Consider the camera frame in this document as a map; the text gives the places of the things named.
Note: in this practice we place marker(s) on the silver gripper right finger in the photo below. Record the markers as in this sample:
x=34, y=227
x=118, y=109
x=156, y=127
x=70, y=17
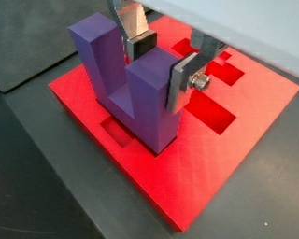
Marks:
x=189, y=75

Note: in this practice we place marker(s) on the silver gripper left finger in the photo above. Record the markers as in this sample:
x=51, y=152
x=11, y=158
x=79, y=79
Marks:
x=139, y=38

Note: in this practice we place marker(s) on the purple U-shaped block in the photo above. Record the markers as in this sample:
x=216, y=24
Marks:
x=131, y=89

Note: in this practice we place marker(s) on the red board with cutouts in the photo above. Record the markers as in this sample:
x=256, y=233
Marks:
x=221, y=125

